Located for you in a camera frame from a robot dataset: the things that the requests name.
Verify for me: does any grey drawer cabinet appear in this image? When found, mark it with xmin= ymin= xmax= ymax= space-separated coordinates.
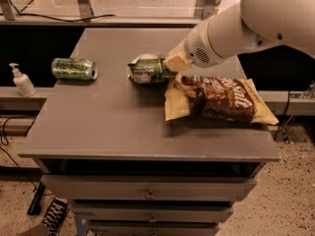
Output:
xmin=21 ymin=28 xmax=279 ymax=236

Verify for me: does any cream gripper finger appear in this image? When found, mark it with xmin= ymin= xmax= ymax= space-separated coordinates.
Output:
xmin=163 ymin=38 xmax=192 ymax=72

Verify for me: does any green soda can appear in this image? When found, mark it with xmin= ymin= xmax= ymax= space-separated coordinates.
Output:
xmin=51 ymin=58 xmax=97 ymax=81

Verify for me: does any black white sneaker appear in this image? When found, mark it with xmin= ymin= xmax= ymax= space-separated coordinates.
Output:
xmin=41 ymin=198 xmax=68 ymax=236

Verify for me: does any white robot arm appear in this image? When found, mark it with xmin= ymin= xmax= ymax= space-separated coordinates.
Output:
xmin=164 ymin=0 xmax=315 ymax=72

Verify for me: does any green jalapeno chip bag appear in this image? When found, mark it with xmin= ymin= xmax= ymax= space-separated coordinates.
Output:
xmin=128 ymin=53 xmax=177 ymax=85

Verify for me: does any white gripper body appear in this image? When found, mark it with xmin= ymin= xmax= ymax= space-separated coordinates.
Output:
xmin=184 ymin=17 xmax=224 ymax=68

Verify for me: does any top drawer knob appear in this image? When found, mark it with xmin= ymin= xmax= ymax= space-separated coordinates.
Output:
xmin=145 ymin=190 xmax=156 ymax=200

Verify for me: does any white pump bottle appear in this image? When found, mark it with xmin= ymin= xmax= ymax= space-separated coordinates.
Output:
xmin=9 ymin=63 xmax=35 ymax=97

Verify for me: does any brown chip bag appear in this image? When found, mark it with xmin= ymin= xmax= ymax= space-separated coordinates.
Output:
xmin=164 ymin=75 xmax=279 ymax=125

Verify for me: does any drawer knob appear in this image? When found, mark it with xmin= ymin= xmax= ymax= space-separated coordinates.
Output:
xmin=145 ymin=190 xmax=156 ymax=200
xmin=149 ymin=214 xmax=157 ymax=223

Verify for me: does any black cable on ledge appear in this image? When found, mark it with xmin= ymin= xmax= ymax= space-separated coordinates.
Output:
xmin=0 ymin=0 xmax=116 ymax=23

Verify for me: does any black floor cable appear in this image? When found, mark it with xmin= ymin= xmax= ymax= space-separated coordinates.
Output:
xmin=0 ymin=115 xmax=42 ymax=195

